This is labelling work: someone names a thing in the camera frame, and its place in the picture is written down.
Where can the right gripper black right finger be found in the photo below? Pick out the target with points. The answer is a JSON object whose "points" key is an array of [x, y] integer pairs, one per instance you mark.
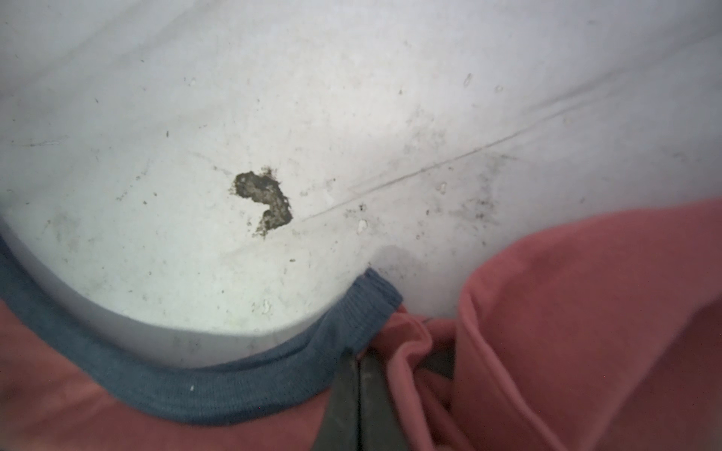
{"points": [[379, 425]]}

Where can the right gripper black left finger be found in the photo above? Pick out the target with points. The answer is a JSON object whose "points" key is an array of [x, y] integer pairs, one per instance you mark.
{"points": [[339, 430]]}

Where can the red tank top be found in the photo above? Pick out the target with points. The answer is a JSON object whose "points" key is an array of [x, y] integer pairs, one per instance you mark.
{"points": [[604, 334]]}

